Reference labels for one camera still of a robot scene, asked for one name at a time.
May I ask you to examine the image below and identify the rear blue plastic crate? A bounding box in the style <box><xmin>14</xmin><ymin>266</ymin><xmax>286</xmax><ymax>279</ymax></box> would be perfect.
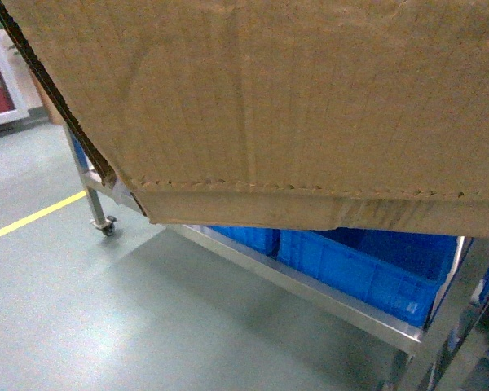
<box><xmin>209</xmin><ymin>226</ymin><xmax>280</xmax><ymax>255</ymax></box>

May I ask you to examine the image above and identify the stainless steel shelf cart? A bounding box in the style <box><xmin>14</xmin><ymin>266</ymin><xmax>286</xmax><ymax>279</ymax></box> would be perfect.
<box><xmin>66</xmin><ymin>115</ymin><xmax>489</xmax><ymax>390</ymax></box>

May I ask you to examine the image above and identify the blue plastic crate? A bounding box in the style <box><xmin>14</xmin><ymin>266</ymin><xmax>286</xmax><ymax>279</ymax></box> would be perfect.
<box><xmin>277</xmin><ymin>228</ymin><xmax>457</xmax><ymax>327</ymax></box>
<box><xmin>209</xmin><ymin>226</ymin><xmax>280</xmax><ymax>255</ymax></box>

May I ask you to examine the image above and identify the front blue plastic crate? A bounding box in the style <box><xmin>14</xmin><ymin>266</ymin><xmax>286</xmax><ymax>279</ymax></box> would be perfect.
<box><xmin>277</xmin><ymin>228</ymin><xmax>457</xmax><ymax>327</ymax></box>

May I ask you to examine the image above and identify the brown cardboard box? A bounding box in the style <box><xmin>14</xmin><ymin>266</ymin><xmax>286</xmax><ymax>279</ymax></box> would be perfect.
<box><xmin>0</xmin><ymin>1</ymin><xmax>489</xmax><ymax>237</ymax></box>

